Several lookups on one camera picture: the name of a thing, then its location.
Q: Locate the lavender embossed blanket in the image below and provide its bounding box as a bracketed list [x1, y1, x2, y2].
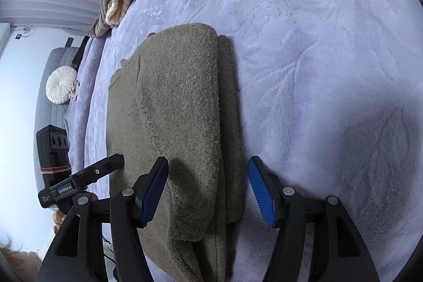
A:
[64, 0, 423, 282]

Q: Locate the grey fleece cloth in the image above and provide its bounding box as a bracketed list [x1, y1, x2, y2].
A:
[91, 0, 114, 38]

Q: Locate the person's left hand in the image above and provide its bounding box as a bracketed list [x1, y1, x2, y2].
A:
[52, 209, 69, 233]

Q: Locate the black cable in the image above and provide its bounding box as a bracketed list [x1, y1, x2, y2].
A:
[102, 234, 117, 267]

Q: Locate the person's brown hair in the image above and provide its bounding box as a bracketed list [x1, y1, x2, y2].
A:
[0, 227, 22, 264]

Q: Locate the olive knit sweater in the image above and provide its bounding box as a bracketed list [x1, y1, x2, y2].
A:
[107, 22, 247, 282]

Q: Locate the round white pleated cushion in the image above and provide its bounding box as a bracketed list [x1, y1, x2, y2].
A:
[45, 67, 77, 103]

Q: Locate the black strap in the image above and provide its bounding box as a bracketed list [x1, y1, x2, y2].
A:
[71, 36, 90, 69]

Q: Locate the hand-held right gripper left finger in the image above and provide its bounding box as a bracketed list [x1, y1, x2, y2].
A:
[36, 156, 170, 282]

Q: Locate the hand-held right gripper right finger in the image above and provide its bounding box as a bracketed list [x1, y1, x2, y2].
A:
[248, 156, 380, 282]

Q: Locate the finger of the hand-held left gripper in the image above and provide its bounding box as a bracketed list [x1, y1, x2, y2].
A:
[71, 153, 125, 187]

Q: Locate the grey quilted headboard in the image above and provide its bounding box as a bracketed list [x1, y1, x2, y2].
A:
[35, 47, 80, 150]

